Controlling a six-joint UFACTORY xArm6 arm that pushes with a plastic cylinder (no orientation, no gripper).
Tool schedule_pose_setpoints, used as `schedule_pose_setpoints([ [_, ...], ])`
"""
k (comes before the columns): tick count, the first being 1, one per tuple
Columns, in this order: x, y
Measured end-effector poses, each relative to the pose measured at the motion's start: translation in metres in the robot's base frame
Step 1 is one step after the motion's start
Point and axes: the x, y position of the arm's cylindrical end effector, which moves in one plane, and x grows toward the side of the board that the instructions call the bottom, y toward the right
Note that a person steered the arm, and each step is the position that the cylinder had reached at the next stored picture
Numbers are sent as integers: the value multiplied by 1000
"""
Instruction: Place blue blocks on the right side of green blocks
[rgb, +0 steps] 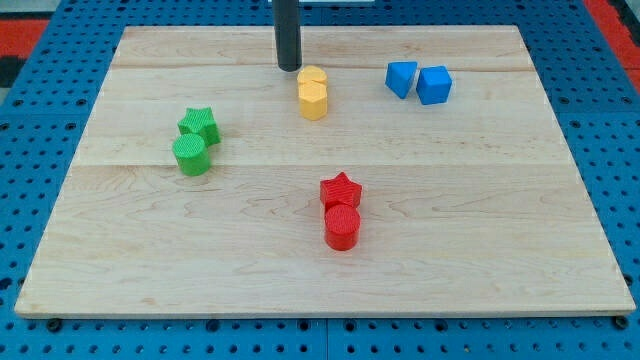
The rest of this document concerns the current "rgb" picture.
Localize red star block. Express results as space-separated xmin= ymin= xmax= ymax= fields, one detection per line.
xmin=320 ymin=172 xmax=363 ymax=211

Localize red cylinder block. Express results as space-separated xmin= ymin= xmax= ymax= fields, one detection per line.
xmin=324 ymin=204 xmax=361 ymax=251

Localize yellow hexagonal block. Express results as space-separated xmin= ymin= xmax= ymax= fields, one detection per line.
xmin=298 ymin=81 xmax=328 ymax=121

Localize yellow half-round block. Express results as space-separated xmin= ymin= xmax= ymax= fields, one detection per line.
xmin=297 ymin=65 xmax=328 ymax=86

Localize green cylinder block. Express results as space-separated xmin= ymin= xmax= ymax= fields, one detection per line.
xmin=172 ymin=134 xmax=211 ymax=176

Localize blue triangular block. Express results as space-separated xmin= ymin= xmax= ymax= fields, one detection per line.
xmin=385 ymin=61 xmax=418 ymax=99

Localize green star block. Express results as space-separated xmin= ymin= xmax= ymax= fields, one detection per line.
xmin=177 ymin=107 xmax=221 ymax=147

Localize blue cube block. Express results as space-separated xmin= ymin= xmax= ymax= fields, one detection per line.
xmin=416 ymin=66 xmax=452 ymax=105

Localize light wooden board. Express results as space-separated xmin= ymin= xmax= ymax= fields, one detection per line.
xmin=15 ymin=25 xmax=636 ymax=319

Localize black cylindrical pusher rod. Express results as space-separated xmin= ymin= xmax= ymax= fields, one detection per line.
xmin=272 ymin=0 xmax=302 ymax=72

